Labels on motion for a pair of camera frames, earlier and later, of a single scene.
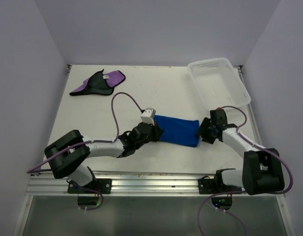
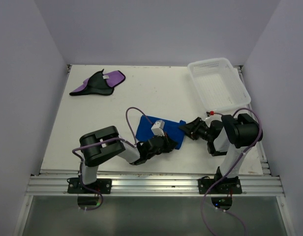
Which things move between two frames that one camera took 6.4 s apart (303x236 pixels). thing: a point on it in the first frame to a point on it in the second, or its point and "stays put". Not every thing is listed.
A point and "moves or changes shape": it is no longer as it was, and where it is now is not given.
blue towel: x=179 y=131 moves or changes shape
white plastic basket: x=218 y=84 stays put
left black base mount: x=103 y=186 stays put
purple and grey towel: x=100 y=82 stays put
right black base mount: x=207 y=186 stays put
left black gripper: x=157 y=131 to x=169 y=145
